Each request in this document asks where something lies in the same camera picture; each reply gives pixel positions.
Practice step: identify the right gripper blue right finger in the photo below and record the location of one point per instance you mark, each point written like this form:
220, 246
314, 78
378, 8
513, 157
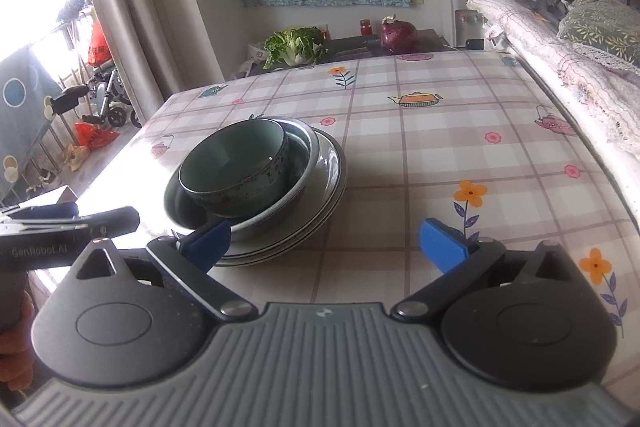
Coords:
463, 263

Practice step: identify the green leafy cabbage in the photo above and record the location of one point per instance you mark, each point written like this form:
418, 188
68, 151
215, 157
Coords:
295, 47

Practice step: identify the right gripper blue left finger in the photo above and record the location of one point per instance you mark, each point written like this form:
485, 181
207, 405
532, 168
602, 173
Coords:
187, 261

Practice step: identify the large steel bowl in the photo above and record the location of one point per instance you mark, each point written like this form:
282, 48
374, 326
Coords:
320, 198

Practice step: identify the red jar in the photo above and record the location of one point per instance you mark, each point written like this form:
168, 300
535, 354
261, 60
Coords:
365, 28

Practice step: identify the grey green patterned pillow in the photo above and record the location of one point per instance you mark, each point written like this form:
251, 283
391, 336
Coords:
609, 27

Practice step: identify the wheelchair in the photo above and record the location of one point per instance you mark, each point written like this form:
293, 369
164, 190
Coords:
107, 98

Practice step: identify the red plastic bag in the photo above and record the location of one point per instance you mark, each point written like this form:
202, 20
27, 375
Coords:
94, 137

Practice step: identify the purple red cabbage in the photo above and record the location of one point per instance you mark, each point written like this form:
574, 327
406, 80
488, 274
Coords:
398, 36

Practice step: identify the beige curtain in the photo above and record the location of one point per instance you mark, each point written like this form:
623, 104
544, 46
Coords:
160, 47

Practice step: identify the left hand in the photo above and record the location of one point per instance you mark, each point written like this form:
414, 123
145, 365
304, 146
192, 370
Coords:
17, 358

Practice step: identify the plaid floral tablecloth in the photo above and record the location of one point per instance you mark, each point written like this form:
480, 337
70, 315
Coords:
456, 136

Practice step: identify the teal ceramic bowl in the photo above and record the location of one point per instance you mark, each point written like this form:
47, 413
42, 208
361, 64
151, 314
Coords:
239, 170

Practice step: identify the white quilted blanket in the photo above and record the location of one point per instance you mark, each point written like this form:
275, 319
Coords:
603, 98

